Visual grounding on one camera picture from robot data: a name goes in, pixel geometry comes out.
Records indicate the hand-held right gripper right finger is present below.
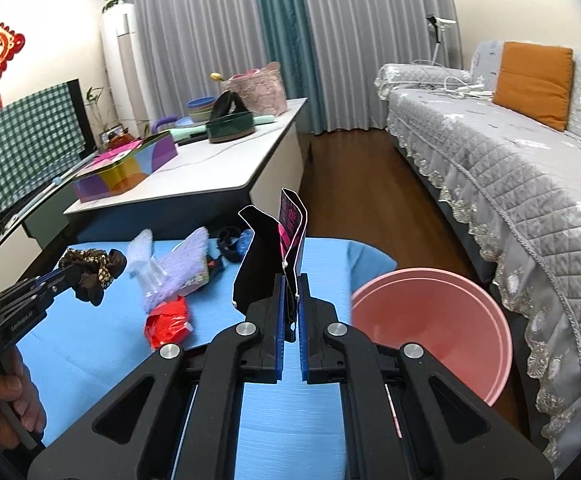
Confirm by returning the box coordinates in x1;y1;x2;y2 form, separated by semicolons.
298;274;555;480

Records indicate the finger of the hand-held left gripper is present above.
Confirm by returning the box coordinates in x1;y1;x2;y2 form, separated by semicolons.
0;266;76;306
30;280;79;312

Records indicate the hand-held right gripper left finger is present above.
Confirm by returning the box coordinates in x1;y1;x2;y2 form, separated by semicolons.
27;274;287;480

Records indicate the brown patterned scrunchie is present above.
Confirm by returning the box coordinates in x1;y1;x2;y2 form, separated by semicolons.
59;247;128;307

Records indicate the black and pink paper package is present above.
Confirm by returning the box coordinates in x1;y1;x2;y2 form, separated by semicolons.
231;187;309;343

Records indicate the red plastic wrapper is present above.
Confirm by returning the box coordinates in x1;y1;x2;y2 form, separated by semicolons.
144;295;192;351

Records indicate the purple foam net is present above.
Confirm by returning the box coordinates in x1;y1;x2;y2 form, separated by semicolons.
143;226;210;312

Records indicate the pink plastic basin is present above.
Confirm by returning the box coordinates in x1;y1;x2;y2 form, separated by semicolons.
351;268;514;407

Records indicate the person's left hand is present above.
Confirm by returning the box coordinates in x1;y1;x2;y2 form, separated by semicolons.
0;347;47;448

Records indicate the blue tablecloth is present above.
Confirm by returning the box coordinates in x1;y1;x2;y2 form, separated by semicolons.
15;237;399;480

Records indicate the white foam net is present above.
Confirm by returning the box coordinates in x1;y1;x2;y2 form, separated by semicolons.
127;229;157;276

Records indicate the colourful rectangular box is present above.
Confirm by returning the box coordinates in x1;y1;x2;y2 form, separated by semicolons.
72;132;178;204

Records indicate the green checkered cloth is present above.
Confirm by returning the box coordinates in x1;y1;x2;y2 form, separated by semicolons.
0;82;87;216

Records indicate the red decoration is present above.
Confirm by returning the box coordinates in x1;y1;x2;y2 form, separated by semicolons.
105;130;137;152

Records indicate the black television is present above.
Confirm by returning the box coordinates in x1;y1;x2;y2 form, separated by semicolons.
0;78;96;226

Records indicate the white coffee table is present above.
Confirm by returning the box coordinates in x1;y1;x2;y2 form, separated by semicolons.
64;97;307;256

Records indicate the bamboo plant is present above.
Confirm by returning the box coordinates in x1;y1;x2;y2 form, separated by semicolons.
83;85;116;146

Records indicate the dark green round basket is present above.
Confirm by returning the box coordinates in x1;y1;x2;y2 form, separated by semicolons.
206;91;256;144

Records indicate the mint green tray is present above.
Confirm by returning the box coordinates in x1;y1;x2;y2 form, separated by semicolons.
169;114;276;147

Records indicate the stack of coloured bowls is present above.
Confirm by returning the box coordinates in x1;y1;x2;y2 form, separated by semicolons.
186;96;217;124

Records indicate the pink lace bag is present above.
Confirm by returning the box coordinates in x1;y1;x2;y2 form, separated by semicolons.
220;61;289;117

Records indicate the white standing air conditioner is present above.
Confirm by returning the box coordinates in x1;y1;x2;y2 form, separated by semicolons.
99;2;151;136

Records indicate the grey quilted sofa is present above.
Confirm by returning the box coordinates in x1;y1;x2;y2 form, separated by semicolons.
375;40;581;461

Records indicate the teal curtain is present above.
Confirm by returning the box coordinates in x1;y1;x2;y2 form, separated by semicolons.
250;0;334;136

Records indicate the grey curtain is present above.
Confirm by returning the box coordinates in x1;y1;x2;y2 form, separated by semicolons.
293;0;464;133
120;0;271;126

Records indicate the white floor lamp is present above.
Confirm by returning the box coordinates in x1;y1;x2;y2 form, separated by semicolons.
425;14;457;68

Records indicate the orange cushion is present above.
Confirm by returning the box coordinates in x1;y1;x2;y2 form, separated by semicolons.
491;41;575;133

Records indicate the black strap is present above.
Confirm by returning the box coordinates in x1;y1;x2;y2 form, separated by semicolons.
218;227;244;264

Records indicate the small photo frame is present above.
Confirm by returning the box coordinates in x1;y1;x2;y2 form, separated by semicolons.
98;122;124;144

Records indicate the purple handle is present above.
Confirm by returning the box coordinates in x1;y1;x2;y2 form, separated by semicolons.
151;115;178;136

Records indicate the white cable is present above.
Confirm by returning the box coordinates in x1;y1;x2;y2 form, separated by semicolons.
411;60;494;102

